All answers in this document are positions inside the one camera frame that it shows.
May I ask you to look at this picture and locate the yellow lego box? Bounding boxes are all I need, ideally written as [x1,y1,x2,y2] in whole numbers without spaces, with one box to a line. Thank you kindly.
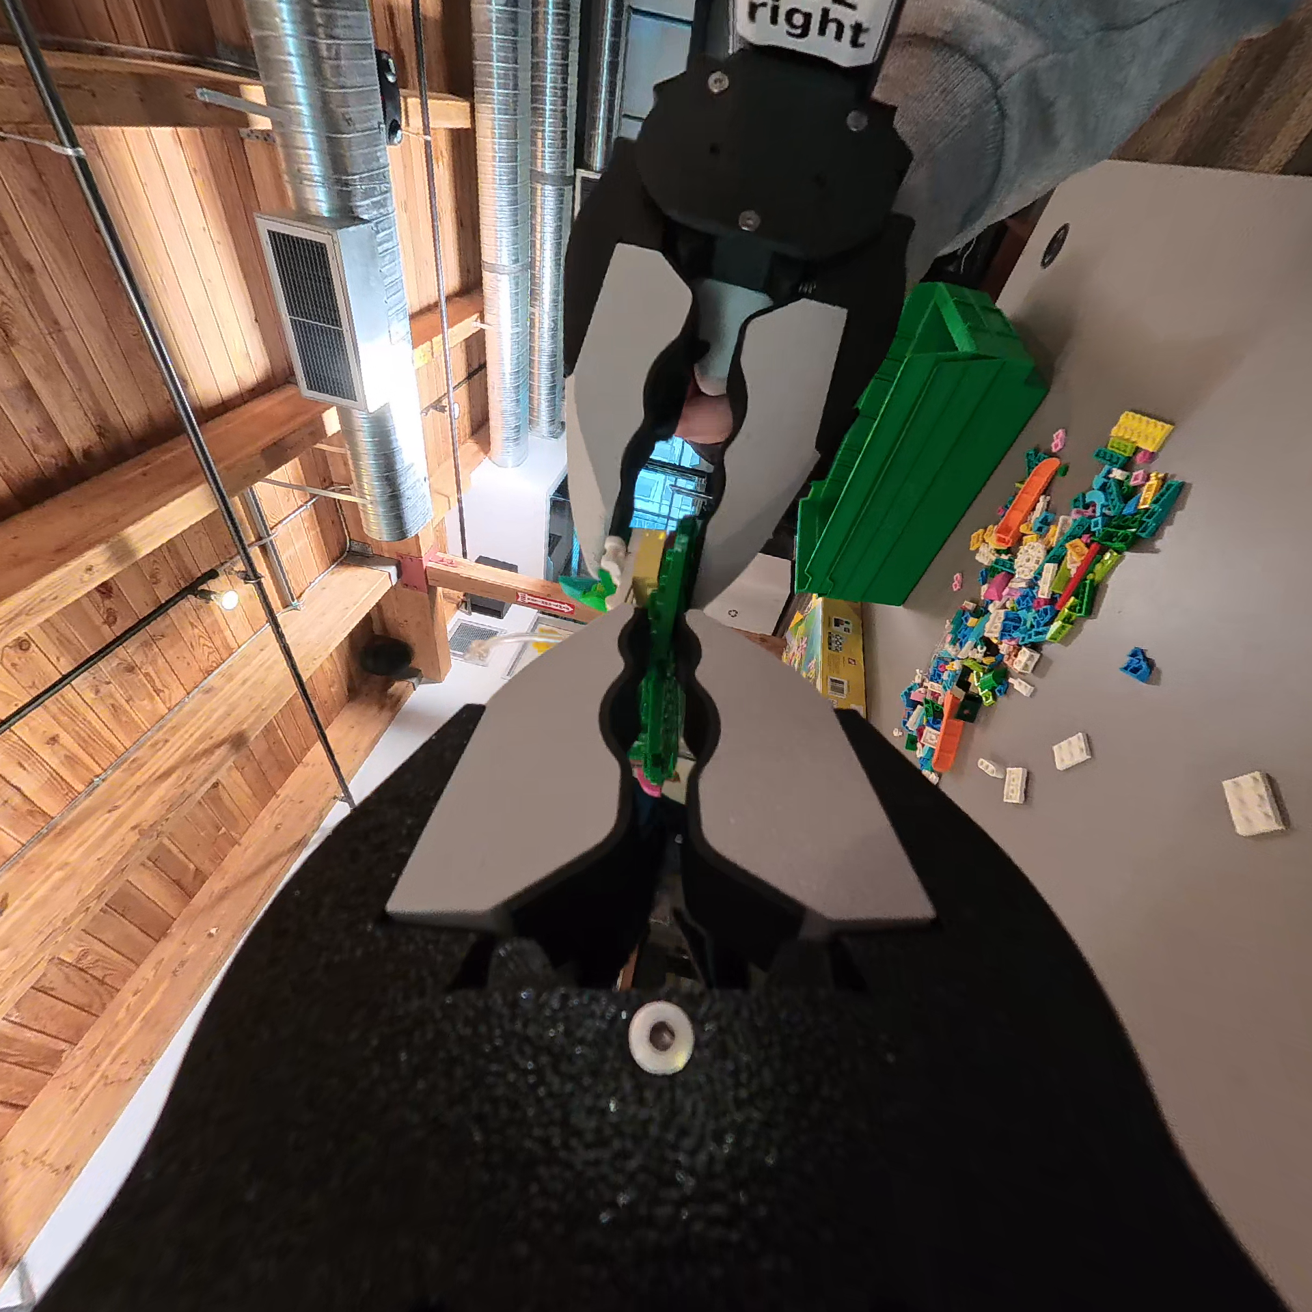
[781,595,868,719]

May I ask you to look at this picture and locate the white recycling bin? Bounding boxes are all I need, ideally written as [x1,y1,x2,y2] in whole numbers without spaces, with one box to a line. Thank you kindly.
[712,553,810,639]

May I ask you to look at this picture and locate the silver ventilation duct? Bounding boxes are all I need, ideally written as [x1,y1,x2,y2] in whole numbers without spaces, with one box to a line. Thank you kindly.
[471,0,535,469]
[528,0,581,442]

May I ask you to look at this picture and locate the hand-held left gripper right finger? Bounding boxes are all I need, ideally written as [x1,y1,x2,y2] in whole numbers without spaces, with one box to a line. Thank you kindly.
[681,609,935,973]

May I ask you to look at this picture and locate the large glass window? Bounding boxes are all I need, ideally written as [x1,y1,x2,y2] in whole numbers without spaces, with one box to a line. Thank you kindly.
[629,461,718,534]

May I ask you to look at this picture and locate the person's right forearm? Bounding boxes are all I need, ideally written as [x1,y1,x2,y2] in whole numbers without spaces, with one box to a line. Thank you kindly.
[874,0,1312,270]

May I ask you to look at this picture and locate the green lego flower model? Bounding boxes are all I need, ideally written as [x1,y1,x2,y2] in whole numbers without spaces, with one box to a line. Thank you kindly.
[562,517,710,798]

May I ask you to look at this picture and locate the nested green plastic bins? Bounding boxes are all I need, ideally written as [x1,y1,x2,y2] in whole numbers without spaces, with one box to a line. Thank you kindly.
[793,281,1049,608]

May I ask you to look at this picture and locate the large duct with vent grille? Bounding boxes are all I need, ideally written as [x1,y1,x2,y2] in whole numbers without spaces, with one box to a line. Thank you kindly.
[243,0,434,545]

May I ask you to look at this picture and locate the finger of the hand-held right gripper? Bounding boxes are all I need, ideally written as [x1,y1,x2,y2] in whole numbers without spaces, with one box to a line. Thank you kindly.
[565,244,709,564]
[696,297,851,598]

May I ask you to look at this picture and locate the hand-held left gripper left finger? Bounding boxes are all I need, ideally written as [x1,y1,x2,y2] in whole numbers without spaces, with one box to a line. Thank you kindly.
[387,606,667,975]

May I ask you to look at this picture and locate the pile of colourful lego bricks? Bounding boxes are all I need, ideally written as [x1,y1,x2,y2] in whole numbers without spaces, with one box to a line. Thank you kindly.
[896,409,1187,787]

